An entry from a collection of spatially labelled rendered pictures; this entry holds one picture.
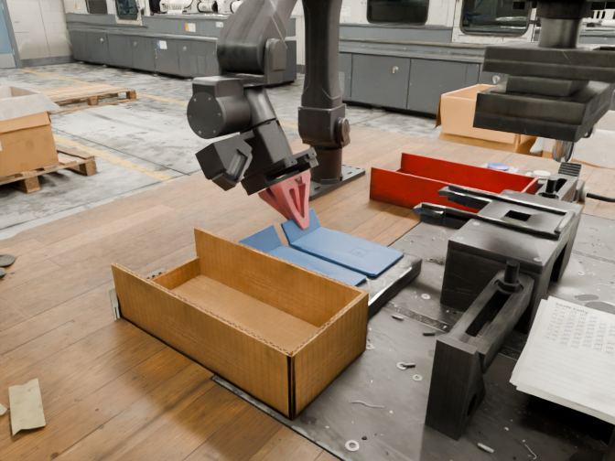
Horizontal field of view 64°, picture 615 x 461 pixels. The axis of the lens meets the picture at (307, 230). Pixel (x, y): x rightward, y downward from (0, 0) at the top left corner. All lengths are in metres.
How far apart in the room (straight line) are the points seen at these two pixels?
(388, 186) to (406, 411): 0.48
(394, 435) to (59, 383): 0.31
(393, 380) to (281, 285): 0.16
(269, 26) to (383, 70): 5.33
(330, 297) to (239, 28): 0.37
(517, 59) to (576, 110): 0.08
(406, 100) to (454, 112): 2.88
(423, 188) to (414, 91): 4.99
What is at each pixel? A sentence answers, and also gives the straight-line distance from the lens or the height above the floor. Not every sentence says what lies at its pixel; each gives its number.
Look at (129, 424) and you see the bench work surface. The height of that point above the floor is 0.90.
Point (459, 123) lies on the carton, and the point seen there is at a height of 0.58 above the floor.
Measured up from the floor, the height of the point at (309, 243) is 0.92.
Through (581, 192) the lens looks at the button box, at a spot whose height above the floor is 0.92.
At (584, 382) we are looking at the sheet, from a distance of 0.46.
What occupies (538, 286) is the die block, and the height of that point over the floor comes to 0.96.
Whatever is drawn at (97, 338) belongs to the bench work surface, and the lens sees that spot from 0.58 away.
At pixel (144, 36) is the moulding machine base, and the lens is 9.57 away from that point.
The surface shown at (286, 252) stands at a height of 0.92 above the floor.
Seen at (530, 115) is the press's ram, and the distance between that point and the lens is 0.53.
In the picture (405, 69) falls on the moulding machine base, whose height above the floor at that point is 0.51.
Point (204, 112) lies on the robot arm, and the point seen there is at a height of 1.10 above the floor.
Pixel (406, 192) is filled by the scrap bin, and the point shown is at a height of 0.93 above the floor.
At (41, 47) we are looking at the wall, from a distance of 11.88.
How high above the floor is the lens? 1.23
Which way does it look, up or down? 25 degrees down
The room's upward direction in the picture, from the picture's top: straight up
